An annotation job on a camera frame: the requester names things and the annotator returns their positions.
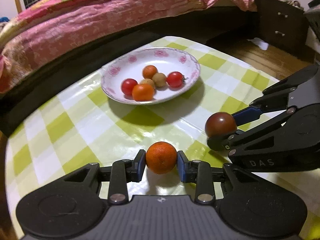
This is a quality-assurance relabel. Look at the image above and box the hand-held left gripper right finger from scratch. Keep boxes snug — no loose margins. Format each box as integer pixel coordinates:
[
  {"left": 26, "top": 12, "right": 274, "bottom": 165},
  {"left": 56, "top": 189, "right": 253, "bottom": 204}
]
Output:
[{"left": 177, "top": 150, "right": 253, "bottom": 205}]

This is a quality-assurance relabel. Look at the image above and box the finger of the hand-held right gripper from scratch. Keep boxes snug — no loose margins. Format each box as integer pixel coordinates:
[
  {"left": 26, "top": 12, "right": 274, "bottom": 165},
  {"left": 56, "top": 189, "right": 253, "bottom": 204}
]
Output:
[
  {"left": 232, "top": 65, "right": 319, "bottom": 127},
  {"left": 207, "top": 108, "right": 302, "bottom": 156}
]

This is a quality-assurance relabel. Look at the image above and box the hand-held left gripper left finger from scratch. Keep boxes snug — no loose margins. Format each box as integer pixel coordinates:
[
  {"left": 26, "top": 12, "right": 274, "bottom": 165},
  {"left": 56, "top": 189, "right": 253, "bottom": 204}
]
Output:
[{"left": 64, "top": 149, "right": 147, "bottom": 205}]

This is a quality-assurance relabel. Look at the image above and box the dark brown tomato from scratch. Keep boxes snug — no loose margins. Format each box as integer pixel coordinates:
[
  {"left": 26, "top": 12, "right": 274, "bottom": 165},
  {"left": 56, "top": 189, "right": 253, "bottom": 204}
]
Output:
[{"left": 205, "top": 112, "right": 237, "bottom": 138}]

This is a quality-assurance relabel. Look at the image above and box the small orange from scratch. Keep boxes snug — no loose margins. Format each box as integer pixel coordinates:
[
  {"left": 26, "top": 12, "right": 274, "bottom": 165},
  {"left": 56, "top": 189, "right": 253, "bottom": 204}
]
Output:
[
  {"left": 132, "top": 84, "right": 155, "bottom": 102},
  {"left": 146, "top": 141, "right": 178, "bottom": 175},
  {"left": 142, "top": 65, "right": 158, "bottom": 79}
]

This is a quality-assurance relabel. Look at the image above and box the small red tomato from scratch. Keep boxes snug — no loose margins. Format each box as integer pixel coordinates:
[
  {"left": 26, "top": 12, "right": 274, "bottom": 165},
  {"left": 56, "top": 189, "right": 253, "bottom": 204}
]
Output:
[
  {"left": 166, "top": 71, "right": 187, "bottom": 88},
  {"left": 121, "top": 78, "right": 138, "bottom": 96}
]

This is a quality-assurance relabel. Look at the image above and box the brown longan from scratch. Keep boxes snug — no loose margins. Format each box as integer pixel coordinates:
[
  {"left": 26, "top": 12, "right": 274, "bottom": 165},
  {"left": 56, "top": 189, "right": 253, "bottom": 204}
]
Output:
[
  {"left": 139, "top": 78, "right": 155, "bottom": 88},
  {"left": 152, "top": 72, "right": 167, "bottom": 87}
]

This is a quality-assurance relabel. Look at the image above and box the white plate with pink flowers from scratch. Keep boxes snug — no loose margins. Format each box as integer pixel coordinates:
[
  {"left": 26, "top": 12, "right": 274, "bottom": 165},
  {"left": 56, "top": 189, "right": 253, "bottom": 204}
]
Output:
[{"left": 101, "top": 47, "right": 201, "bottom": 105}]

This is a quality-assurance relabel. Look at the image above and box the white paper scrap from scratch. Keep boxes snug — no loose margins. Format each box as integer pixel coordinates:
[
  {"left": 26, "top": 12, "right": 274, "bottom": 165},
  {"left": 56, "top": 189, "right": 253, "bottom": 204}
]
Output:
[{"left": 247, "top": 37, "right": 270, "bottom": 51}]

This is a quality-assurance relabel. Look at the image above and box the green checked plastic tablecloth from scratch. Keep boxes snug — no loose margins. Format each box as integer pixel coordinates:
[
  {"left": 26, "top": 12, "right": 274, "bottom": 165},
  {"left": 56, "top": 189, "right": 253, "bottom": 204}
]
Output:
[{"left": 4, "top": 35, "right": 320, "bottom": 240}]

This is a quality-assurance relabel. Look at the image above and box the dark nightstand with drawers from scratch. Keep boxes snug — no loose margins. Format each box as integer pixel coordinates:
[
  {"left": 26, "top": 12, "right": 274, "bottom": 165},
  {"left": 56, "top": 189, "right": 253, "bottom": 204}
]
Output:
[{"left": 254, "top": 0, "right": 310, "bottom": 53}]

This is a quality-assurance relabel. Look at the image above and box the pink floral blanket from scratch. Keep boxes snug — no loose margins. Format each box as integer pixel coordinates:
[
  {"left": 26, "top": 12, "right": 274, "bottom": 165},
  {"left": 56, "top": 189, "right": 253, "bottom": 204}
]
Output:
[{"left": 0, "top": 0, "right": 258, "bottom": 93}]

